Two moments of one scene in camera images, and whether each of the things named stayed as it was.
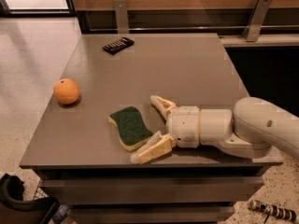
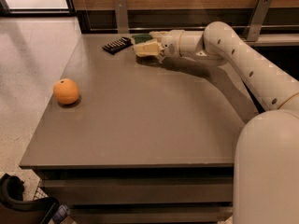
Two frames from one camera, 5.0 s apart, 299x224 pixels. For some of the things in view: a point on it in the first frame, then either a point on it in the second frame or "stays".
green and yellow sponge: (133, 131) to (140, 38)
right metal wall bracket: (255, 21) stays
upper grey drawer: (105, 190) stays
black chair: (15, 210) stays
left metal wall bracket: (121, 16) stays
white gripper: (184, 125) to (170, 44)
